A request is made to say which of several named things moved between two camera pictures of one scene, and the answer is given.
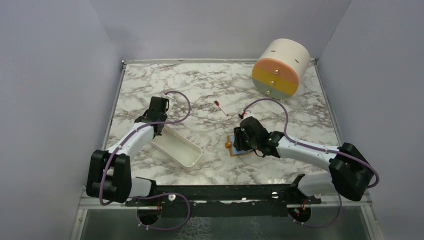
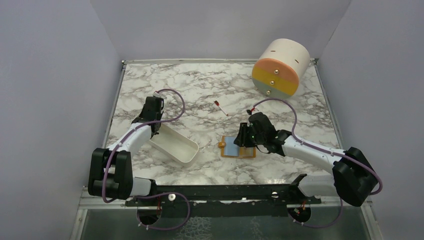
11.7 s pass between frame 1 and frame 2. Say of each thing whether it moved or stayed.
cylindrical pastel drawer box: stayed
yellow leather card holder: moved
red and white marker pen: stayed
